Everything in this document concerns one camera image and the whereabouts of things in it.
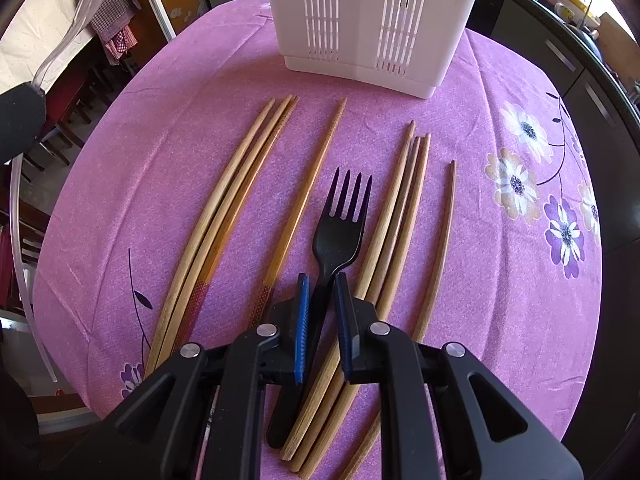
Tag brown wooden chopstick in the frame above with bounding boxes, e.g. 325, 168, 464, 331
290, 134, 431, 479
290, 135, 422, 474
280, 120, 416, 460
340, 160, 457, 480

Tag red-ended bamboo chopstick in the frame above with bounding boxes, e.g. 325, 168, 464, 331
247, 98, 347, 328
169, 95, 301, 356

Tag black plastic fork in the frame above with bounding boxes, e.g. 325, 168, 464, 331
267, 176, 372, 448

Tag dark kitchen cabinets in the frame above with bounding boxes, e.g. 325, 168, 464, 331
468, 0, 639, 474

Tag dark wooden chair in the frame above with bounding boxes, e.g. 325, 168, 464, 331
0, 49, 101, 311

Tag white cloth on chair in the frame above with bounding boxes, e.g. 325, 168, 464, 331
1, 0, 76, 92

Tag checkered hanging cloth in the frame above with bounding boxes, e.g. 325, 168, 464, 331
76, 0, 141, 65

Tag pink floral tablecloth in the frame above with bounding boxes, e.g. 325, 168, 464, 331
34, 0, 602, 437

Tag light wooden chopstick far left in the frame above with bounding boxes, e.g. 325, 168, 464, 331
144, 99, 276, 378

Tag light wooden chopstick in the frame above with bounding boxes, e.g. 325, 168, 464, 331
154, 96, 297, 370
144, 99, 276, 378

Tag white plastic utensil holder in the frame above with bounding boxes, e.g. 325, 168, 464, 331
270, 0, 475, 99

